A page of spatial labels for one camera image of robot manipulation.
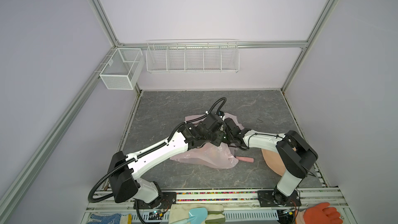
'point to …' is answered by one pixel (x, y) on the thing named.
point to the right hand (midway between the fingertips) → (208, 142)
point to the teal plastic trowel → (197, 215)
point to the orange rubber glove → (321, 213)
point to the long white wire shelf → (193, 56)
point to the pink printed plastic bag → (209, 154)
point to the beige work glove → (214, 211)
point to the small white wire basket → (122, 72)
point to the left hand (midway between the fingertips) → (220, 135)
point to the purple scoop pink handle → (246, 159)
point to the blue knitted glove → (113, 219)
